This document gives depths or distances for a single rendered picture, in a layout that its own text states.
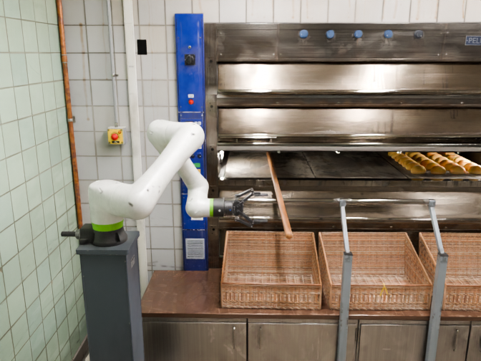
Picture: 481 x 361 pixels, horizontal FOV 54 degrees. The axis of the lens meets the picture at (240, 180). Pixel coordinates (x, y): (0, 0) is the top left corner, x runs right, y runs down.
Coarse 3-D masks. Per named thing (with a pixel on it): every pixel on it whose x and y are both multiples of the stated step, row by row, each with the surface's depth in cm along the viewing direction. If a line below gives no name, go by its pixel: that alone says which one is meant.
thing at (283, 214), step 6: (270, 156) 342; (270, 162) 325; (270, 168) 311; (276, 180) 278; (276, 186) 266; (276, 192) 257; (282, 198) 246; (282, 204) 235; (282, 210) 227; (282, 216) 220; (288, 222) 212; (288, 228) 203; (288, 234) 198
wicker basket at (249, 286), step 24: (240, 240) 298; (264, 240) 297; (288, 240) 296; (312, 240) 290; (240, 264) 297; (288, 264) 296; (312, 264) 291; (240, 288) 280; (264, 288) 256; (288, 288) 256; (312, 288) 255
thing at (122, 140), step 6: (114, 126) 284; (120, 126) 284; (108, 132) 278; (114, 132) 278; (126, 132) 285; (108, 138) 279; (120, 138) 279; (126, 138) 285; (108, 144) 281; (114, 144) 280; (120, 144) 280
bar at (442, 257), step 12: (432, 204) 253; (432, 216) 251; (348, 240) 245; (348, 252) 241; (444, 252) 241; (348, 264) 240; (444, 264) 239; (348, 276) 242; (444, 276) 241; (348, 288) 243; (348, 300) 245; (432, 300) 247; (348, 312) 247; (432, 312) 247; (432, 324) 248; (432, 336) 250; (432, 348) 252; (336, 360) 259; (432, 360) 254
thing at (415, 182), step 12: (228, 180) 292; (240, 180) 292; (252, 180) 292; (264, 180) 292; (288, 180) 291; (300, 180) 291; (312, 180) 291; (324, 180) 291; (336, 180) 290; (348, 180) 290; (360, 180) 290; (372, 180) 290; (384, 180) 290; (396, 180) 290; (408, 180) 290; (420, 180) 289; (432, 180) 289; (444, 180) 289; (456, 180) 289; (468, 180) 289; (480, 180) 289
